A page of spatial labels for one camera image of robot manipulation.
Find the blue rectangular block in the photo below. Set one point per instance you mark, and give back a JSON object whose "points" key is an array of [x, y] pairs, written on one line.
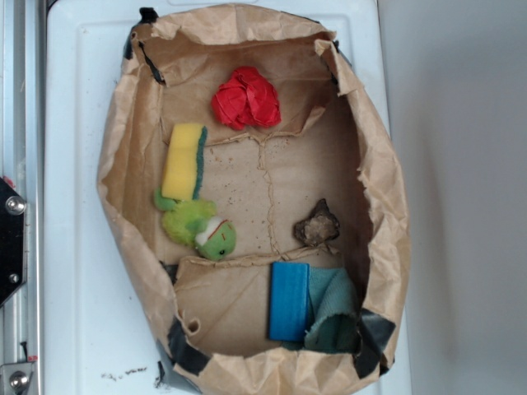
{"points": [[289, 297]]}

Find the brown paper-lined bin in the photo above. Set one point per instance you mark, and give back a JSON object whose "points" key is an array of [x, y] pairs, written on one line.
{"points": [[211, 318]]}

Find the white plastic tray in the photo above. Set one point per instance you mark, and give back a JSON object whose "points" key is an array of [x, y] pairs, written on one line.
{"points": [[95, 335]]}

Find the teal cloth rag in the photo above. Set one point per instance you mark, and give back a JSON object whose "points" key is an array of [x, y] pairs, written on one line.
{"points": [[332, 316]]}

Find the black metal bracket plate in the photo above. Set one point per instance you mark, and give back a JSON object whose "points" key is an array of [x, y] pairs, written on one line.
{"points": [[12, 242]]}

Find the yellow green sponge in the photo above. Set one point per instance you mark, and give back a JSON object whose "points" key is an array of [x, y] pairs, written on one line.
{"points": [[183, 170]]}

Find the aluminium frame rail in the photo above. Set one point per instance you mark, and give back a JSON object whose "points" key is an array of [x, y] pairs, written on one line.
{"points": [[20, 373]]}

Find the red paper ball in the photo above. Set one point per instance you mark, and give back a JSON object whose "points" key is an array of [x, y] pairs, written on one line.
{"points": [[246, 99]]}

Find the green plush turtle toy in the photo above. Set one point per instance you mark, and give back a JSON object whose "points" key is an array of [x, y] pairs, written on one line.
{"points": [[195, 224]]}

